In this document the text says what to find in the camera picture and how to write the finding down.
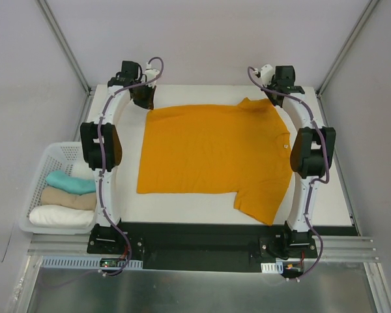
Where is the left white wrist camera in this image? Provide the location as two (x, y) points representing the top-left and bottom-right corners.
(143, 63), (160, 88)

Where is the beige rolled t shirt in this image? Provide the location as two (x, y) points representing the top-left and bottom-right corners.
(40, 186), (97, 211)

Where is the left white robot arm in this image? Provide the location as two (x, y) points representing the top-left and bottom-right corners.
(80, 57), (164, 254)

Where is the white cable duct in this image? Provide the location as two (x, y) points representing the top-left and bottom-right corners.
(42, 256), (143, 271)
(261, 261), (283, 275)

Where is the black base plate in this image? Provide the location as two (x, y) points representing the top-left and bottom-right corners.
(87, 222), (317, 273)

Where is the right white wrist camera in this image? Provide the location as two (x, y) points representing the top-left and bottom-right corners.
(253, 64), (275, 87)

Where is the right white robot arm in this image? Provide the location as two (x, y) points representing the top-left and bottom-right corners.
(258, 65), (336, 260)

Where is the right white cable duct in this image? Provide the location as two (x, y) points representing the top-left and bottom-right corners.
(261, 261), (283, 275)

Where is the aluminium frame post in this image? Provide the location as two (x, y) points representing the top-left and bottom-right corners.
(35, 0), (92, 95)
(316, 0), (381, 99)

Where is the teal rolled t shirt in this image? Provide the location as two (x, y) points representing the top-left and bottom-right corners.
(46, 171), (96, 195)

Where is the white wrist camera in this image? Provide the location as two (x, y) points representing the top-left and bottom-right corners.
(143, 63), (160, 88)
(253, 64), (275, 87)

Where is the right aluminium frame post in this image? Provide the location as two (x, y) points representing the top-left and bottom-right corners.
(316, 0), (381, 99)

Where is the left aluminium frame post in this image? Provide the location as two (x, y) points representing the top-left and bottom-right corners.
(35, 0), (92, 95)

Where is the orange t shirt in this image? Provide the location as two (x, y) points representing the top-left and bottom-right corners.
(137, 98), (293, 225)

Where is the left white cable duct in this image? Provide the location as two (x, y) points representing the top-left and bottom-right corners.
(42, 256), (143, 271)

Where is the white rolled t shirt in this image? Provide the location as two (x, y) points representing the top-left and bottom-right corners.
(29, 205), (94, 228)

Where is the white plastic basket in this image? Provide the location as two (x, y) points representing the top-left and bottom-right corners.
(19, 142), (95, 235)

